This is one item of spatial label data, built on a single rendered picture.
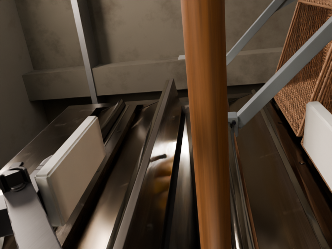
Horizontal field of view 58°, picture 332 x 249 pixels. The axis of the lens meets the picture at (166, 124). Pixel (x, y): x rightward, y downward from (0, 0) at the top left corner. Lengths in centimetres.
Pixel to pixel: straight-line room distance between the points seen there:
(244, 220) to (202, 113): 19
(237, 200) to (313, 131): 24
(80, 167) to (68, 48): 350
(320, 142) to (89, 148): 13
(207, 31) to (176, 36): 313
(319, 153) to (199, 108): 9
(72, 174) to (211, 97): 11
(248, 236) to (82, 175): 23
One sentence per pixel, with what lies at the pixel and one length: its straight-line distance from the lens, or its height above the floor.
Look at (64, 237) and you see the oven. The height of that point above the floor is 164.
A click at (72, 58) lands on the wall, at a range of 366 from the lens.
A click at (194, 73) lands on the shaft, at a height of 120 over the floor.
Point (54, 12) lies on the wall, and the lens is 368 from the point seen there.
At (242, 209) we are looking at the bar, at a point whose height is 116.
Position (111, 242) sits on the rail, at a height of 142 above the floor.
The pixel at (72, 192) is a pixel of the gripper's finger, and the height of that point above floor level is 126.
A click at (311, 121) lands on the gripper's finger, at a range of 19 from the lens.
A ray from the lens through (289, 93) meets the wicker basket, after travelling 169.
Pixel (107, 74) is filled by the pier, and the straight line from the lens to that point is 329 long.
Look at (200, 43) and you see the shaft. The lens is 21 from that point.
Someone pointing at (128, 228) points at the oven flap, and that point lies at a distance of 73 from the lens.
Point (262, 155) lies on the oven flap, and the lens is 121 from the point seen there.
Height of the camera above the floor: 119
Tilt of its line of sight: 9 degrees up
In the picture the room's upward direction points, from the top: 93 degrees counter-clockwise
